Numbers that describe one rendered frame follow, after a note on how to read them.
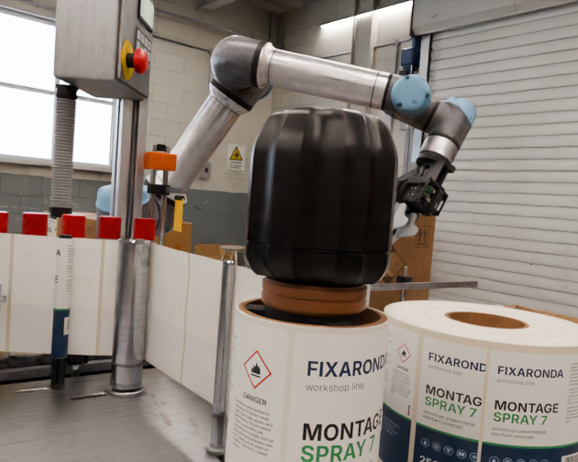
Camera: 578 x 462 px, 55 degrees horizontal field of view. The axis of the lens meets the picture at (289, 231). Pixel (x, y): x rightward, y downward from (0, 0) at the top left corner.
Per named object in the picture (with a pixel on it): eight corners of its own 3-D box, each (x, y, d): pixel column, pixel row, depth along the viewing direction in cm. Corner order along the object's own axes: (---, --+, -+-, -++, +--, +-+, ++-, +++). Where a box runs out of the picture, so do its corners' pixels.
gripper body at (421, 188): (416, 199, 112) (442, 150, 115) (387, 197, 120) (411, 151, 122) (438, 219, 116) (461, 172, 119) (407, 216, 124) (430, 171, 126)
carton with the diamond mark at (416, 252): (332, 317, 138) (341, 208, 136) (289, 299, 159) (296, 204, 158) (427, 314, 151) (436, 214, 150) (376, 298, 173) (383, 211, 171)
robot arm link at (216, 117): (104, 218, 134) (233, 26, 125) (133, 216, 149) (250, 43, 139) (140, 249, 133) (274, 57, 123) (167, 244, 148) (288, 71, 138)
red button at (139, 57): (124, 44, 83) (144, 45, 83) (131, 50, 87) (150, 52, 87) (123, 70, 84) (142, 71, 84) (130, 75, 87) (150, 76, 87)
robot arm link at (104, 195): (83, 243, 123) (85, 181, 122) (115, 238, 136) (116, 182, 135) (134, 247, 120) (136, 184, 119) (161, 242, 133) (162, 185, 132)
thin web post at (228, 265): (211, 457, 53) (224, 261, 52) (202, 449, 54) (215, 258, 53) (229, 454, 54) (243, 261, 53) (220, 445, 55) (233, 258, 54)
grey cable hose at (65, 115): (50, 217, 87) (58, 82, 86) (46, 215, 90) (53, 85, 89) (74, 218, 89) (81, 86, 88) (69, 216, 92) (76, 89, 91)
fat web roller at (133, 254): (112, 400, 65) (121, 241, 64) (101, 388, 69) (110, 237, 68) (150, 395, 68) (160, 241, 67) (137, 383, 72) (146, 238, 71)
